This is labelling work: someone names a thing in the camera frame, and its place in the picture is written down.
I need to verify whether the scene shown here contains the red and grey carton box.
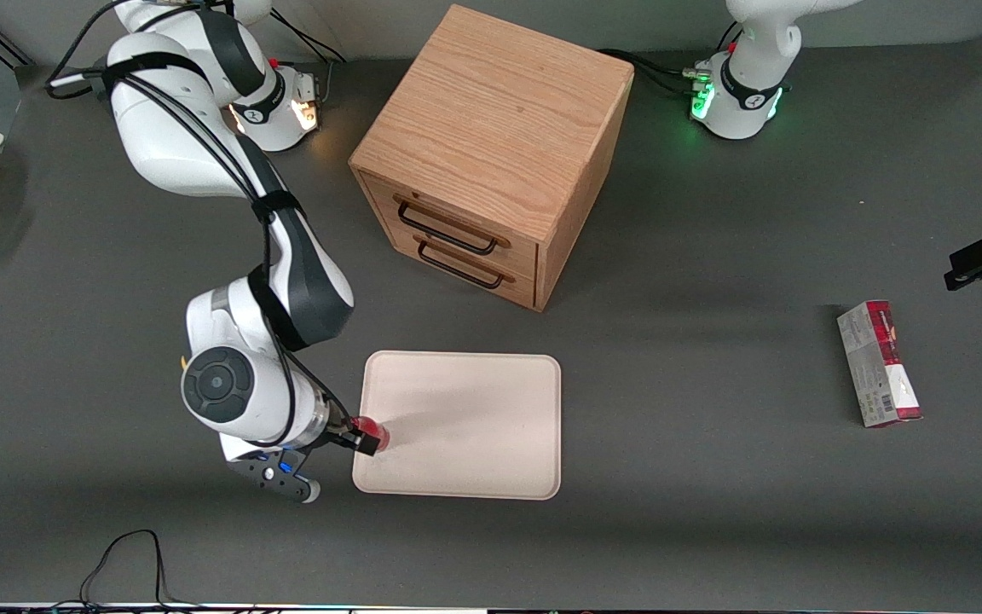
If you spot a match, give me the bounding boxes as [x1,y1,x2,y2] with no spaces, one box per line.
[836,298,924,429]

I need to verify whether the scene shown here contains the wooden drawer cabinet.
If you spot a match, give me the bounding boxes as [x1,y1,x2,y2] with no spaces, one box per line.
[348,3,635,313]

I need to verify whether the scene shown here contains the black cables at left arm base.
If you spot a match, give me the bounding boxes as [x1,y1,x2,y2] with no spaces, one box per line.
[598,47,713,99]

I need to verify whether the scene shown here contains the red soda can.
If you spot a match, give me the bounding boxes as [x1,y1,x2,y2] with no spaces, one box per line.
[353,416,391,454]

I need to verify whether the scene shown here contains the cream plastic tray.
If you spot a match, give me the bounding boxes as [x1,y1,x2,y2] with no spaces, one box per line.
[352,350,563,501]

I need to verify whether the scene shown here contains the wooden drawer front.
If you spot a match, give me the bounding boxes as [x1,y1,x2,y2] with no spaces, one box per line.
[382,223,539,310]
[367,175,540,278]

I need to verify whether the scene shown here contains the black velcro cable strap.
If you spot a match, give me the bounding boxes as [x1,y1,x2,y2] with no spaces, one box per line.
[251,192,303,224]

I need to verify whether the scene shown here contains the black cables at right arm base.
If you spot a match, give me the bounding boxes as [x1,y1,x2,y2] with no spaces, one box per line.
[268,9,349,67]

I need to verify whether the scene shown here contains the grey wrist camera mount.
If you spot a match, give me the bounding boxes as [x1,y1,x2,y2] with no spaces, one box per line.
[229,455,322,504]

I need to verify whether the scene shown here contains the thin black looped cable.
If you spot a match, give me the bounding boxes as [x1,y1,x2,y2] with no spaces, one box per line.
[80,529,202,611]

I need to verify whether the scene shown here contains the black cable along right arm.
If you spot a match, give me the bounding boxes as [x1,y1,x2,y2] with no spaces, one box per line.
[46,0,355,444]

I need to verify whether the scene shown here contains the black metal drawer handle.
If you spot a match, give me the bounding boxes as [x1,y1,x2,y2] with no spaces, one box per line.
[417,241,509,291]
[395,198,500,257]

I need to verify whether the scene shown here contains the black cables at arm base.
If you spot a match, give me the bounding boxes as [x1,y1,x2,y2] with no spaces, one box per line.
[598,47,713,99]
[268,9,349,67]

